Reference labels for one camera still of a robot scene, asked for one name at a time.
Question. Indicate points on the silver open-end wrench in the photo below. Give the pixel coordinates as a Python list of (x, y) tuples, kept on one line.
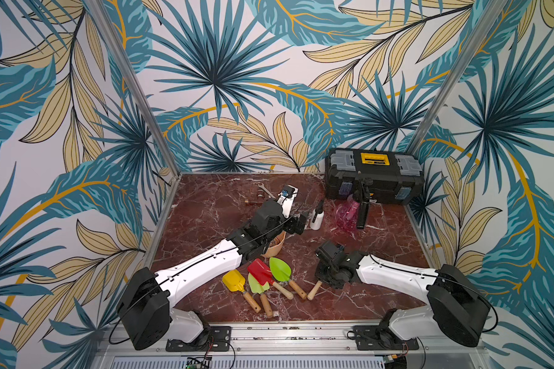
[(267, 191)]

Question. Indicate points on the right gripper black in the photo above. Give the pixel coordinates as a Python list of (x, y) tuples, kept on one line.
[(326, 254)]

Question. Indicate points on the light green toy spade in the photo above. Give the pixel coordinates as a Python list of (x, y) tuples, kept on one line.
[(260, 290)]

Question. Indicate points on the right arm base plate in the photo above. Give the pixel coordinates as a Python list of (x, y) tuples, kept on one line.
[(374, 338)]

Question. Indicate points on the red toy shovel wooden handle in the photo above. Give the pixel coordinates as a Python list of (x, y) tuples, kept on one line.
[(261, 272)]

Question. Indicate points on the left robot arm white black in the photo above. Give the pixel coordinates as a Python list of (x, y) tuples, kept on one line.
[(147, 306)]

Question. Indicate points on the pink spray bottle black nozzle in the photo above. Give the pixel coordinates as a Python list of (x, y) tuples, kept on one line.
[(353, 214)]

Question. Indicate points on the black yellow plastic toolbox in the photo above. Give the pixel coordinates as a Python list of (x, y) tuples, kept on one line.
[(392, 178)]

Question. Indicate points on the aluminium front rail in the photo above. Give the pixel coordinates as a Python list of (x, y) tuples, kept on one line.
[(305, 344)]

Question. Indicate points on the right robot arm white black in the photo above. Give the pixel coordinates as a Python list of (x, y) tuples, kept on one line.
[(452, 306)]

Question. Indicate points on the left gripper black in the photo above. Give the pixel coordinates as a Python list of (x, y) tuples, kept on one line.
[(292, 227)]

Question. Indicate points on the green toy rake wooden handle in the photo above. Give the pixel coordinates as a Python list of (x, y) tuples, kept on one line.
[(311, 295)]

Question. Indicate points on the white spray bottle black nozzle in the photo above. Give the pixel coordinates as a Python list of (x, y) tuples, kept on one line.
[(317, 216)]

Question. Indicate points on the yellow toy shovel wooden handle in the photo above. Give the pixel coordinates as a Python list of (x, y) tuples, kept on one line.
[(235, 282)]

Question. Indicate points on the terracotta plastic flower pot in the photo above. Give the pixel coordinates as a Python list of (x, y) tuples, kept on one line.
[(275, 246)]

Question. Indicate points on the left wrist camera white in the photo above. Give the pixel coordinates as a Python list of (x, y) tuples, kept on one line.
[(287, 198)]

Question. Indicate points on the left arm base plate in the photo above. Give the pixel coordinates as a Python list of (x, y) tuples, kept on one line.
[(212, 339)]

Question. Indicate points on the bright green toy trowel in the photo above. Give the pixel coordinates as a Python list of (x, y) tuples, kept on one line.
[(282, 272)]

